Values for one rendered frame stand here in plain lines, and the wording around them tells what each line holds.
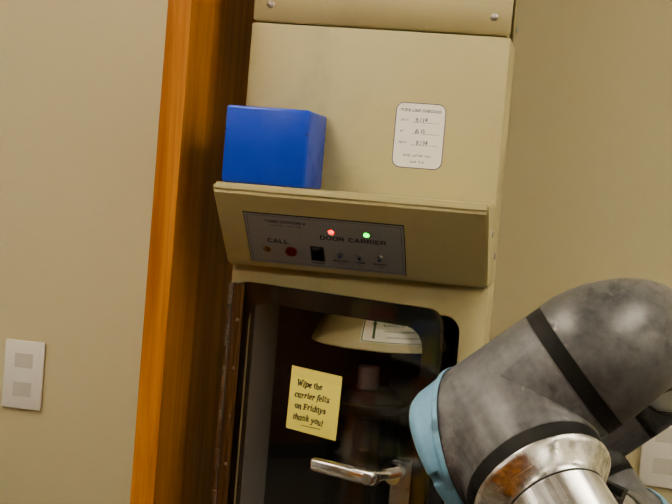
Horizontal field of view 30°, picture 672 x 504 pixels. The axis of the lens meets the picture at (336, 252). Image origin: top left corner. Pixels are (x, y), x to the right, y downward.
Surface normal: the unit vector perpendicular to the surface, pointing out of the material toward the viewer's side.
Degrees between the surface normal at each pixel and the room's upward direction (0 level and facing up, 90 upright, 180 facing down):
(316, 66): 90
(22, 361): 90
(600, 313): 49
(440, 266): 135
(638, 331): 65
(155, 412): 90
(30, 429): 90
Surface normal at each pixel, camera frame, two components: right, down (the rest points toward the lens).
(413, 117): -0.18, 0.04
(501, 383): -0.40, -0.48
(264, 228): -0.19, 0.73
